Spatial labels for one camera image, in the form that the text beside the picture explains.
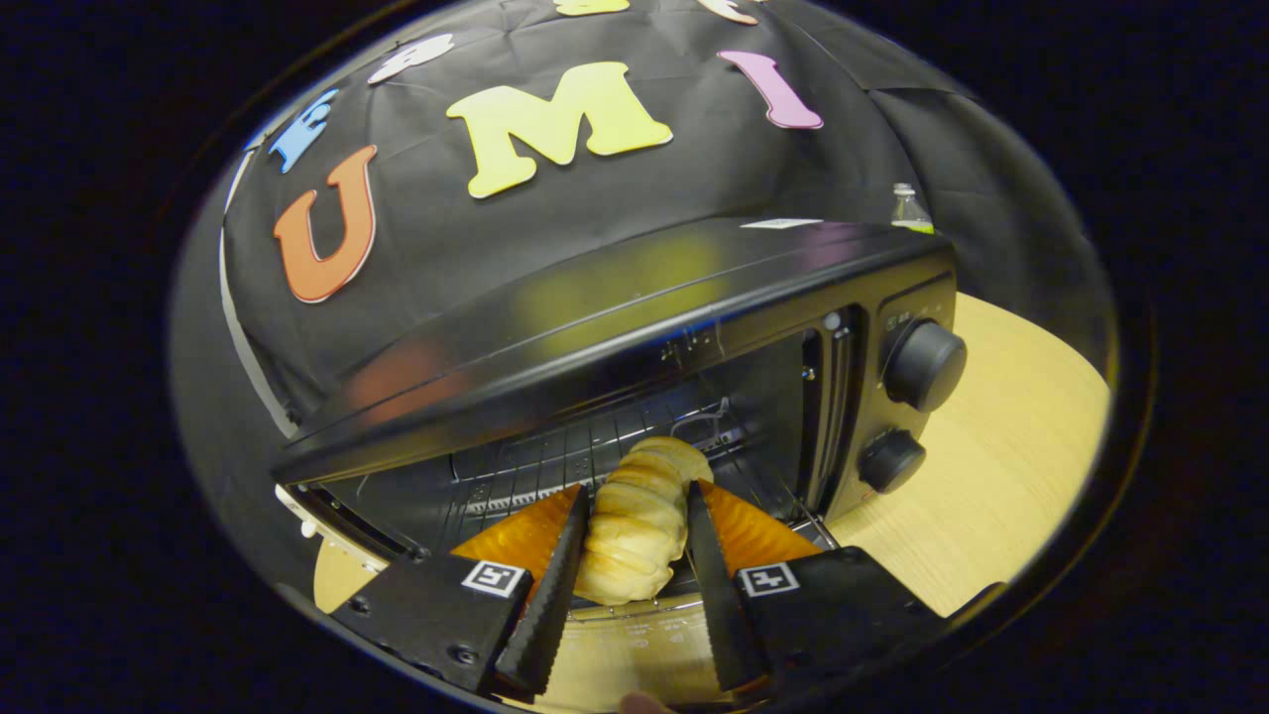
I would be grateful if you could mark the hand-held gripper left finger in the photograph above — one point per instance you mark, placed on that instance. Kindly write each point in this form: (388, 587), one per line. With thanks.
(550, 595)

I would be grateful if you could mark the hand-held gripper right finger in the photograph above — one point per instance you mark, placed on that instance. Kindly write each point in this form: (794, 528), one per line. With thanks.
(716, 605)

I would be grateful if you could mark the golden bread roll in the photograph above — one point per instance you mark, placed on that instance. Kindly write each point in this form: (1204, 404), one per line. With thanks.
(634, 526)

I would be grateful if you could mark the black toaster oven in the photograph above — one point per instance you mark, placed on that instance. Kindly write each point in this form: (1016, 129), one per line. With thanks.
(615, 307)

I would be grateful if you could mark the green label drink bottle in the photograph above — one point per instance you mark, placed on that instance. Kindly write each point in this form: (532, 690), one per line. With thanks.
(907, 210)

